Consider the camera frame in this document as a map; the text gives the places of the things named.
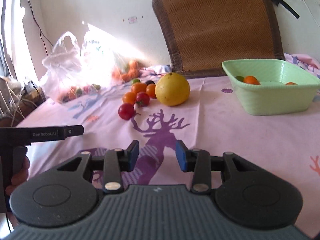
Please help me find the clear bag of oranges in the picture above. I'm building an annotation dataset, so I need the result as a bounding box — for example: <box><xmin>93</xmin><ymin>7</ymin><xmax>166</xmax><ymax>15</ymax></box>
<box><xmin>111</xmin><ymin>58</ymin><xmax>140</xmax><ymax>83</ymax></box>

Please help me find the green lime front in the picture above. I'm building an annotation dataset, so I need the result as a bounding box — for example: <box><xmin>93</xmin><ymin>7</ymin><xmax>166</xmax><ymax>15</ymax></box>
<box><xmin>235</xmin><ymin>76</ymin><xmax>244</xmax><ymax>82</ymax></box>

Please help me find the red tomato front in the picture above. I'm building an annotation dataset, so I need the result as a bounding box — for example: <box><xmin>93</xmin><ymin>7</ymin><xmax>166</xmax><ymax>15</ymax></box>
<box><xmin>118</xmin><ymin>103</ymin><xmax>136</xmax><ymax>120</ymax></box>

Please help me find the orange tangerine back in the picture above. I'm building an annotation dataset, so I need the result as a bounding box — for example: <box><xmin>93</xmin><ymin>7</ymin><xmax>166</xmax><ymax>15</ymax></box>
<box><xmin>131</xmin><ymin>82</ymin><xmax>148</xmax><ymax>94</ymax></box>

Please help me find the pink deer-print tablecloth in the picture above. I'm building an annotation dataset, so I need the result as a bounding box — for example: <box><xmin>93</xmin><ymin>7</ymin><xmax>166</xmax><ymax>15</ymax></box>
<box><xmin>21</xmin><ymin>77</ymin><xmax>319</xmax><ymax>236</ymax></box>

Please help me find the orange tangerine middle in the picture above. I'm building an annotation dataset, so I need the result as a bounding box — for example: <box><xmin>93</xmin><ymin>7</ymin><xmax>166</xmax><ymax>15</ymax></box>
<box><xmin>122</xmin><ymin>92</ymin><xmax>137</xmax><ymax>105</ymax></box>

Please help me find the white wall socket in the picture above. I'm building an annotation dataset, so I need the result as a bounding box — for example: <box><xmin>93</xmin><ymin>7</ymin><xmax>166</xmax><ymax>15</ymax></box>
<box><xmin>128</xmin><ymin>16</ymin><xmax>138</xmax><ymax>24</ymax></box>

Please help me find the large yellow grapefruit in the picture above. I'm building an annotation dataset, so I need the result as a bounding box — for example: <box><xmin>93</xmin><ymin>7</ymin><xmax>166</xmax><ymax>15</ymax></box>
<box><xmin>155</xmin><ymin>73</ymin><xmax>190</xmax><ymax>106</ymax></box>

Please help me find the brown woven seat cushion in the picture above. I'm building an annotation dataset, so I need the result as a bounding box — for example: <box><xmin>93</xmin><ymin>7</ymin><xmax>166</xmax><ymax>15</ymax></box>
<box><xmin>152</xmin><ymin>0</ymin><xmax>284</xmax><ymax>78</ymax></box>

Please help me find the person's left hand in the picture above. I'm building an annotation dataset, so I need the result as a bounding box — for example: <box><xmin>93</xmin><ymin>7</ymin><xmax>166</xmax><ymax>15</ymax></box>
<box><xmin>5</xmin><ymin>156</ymin><xmax>30</xmax><ymax>196</ymax></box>

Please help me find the small red tomato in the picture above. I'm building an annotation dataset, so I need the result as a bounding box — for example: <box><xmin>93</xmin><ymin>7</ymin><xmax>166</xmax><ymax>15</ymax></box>
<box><xmin>136</xmin><ymin>92</ymin><xmax>150</xmax><ymax>107</ymax></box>

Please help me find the clear plastic bag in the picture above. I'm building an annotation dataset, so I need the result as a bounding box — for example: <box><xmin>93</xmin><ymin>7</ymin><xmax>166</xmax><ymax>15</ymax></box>
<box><xmin>40</xmin><ymin>28</ymin><xmax>123</xmax><ymax>103</ymax></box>

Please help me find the black wall cable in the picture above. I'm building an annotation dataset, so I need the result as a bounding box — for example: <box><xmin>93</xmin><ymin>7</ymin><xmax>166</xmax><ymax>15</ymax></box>
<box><xmin>19</xmin><ymin>0</ymin><xmax>54</xmax><ymax>55</ymax></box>

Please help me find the orange tangerine right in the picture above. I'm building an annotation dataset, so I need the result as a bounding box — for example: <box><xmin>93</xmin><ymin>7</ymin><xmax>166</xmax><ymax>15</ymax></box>
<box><xmin>243</xmin><ymin>76</ymin><xmax>260</xmax><ymax>85</ymax></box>

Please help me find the dark purple plum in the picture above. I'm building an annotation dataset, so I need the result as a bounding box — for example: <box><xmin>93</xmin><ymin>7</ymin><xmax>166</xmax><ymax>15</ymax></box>
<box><xmin>145</xmin><ymin>80</ymin><xmax>155</xmax><ymax>85</ymax></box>

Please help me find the light green plastic basket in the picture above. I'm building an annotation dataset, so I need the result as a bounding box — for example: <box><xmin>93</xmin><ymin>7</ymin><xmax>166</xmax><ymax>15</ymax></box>
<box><xmin>222</xmin><ymin>59</ymin><xmax>319</xmax><ymax>116</ymax></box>

